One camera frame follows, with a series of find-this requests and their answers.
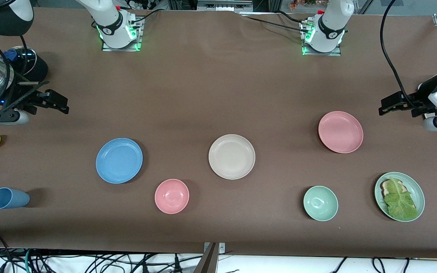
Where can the blue shallow plate bowl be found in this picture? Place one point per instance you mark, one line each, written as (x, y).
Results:
(119, 160)

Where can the pink shallow plate bowl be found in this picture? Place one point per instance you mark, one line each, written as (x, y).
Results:
(340, 132)

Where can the blue plastic cup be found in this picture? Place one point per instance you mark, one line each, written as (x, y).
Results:
(10, 198)

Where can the beige shallow plate bowl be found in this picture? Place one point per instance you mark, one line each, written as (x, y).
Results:
(231, 156)

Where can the green lettuce leaf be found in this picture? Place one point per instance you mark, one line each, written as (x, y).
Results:
(400, 201)

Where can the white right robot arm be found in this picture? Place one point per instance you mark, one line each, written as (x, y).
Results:
(110, 22)

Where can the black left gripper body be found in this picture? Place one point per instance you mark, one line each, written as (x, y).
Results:
(416, 99)

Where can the small pink bowl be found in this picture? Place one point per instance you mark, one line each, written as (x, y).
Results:
(172, 196)

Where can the brown table cover sheet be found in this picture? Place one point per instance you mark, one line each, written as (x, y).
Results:
(203, 94)

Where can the metal table edge bracket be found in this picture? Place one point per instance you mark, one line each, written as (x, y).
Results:
(221, 248)

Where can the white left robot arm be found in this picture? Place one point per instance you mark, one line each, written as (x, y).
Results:
(332, 22)

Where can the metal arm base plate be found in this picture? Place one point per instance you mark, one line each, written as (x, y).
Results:
(137, 41)
(336, 52)

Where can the toast bread slice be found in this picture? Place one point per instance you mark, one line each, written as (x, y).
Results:
(385, 186)

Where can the small green bowl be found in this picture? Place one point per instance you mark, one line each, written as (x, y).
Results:
(320, 203)

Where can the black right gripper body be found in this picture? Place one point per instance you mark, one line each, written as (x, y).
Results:
(24, 99)

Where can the green shallow plate bowl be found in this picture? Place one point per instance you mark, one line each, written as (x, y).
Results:
(415, 191)

